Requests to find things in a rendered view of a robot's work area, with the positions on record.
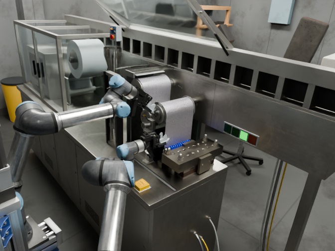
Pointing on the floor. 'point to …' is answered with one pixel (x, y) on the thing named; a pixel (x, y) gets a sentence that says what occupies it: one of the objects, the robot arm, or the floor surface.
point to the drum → (12, 94)
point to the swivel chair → (241, 158)
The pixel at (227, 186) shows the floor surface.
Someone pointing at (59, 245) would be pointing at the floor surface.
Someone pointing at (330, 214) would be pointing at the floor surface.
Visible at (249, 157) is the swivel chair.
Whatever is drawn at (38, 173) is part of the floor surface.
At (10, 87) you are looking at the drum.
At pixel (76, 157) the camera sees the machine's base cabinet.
